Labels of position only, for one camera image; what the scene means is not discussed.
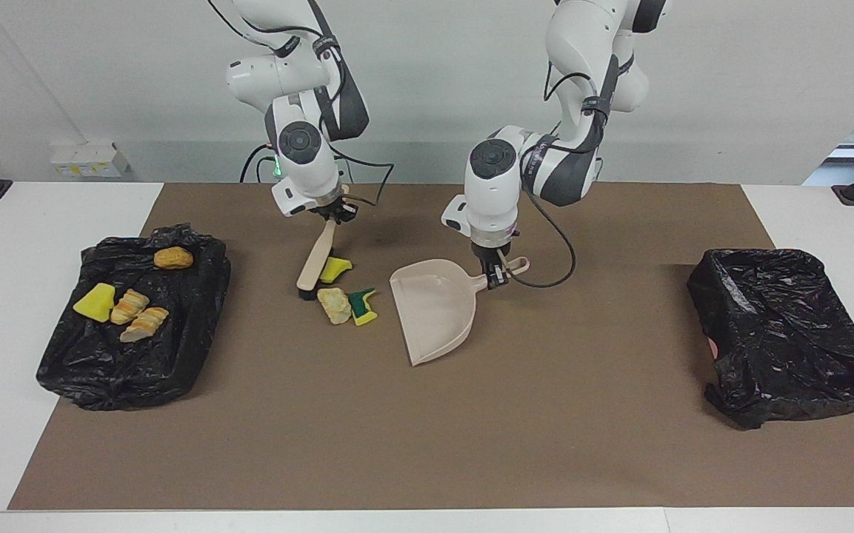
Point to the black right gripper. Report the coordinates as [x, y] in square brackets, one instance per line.
[332, 207]

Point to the yellow sponge piece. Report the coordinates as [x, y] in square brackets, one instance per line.
[95, 303]
[334, 269]

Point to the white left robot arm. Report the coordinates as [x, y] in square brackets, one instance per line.
[493, 185]

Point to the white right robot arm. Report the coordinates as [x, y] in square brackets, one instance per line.
[301, 148]

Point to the white wall socket box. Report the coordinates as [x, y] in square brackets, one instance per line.
[86, 159]

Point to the beige plastic dustpan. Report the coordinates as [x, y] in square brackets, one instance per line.
[434, 311]

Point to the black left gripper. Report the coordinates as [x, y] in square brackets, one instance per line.
[487, 254]

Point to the green and yellow sponge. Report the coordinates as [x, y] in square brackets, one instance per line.
[362, 305]

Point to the orange-striped toy croissant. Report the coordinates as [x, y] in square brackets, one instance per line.
[129, 306]

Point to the black bag-lined bin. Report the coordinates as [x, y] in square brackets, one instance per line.
[782, 333]
[123, 370]

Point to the pale toy bread chunk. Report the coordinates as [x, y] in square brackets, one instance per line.
[334, 305]
[145, 324]

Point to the brown table mat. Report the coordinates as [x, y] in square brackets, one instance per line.
[426, 481]

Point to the brown toy bread roll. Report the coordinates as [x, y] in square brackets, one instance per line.
[173, 257]

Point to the beige hand brush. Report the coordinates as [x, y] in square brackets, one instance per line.
[317, 259]

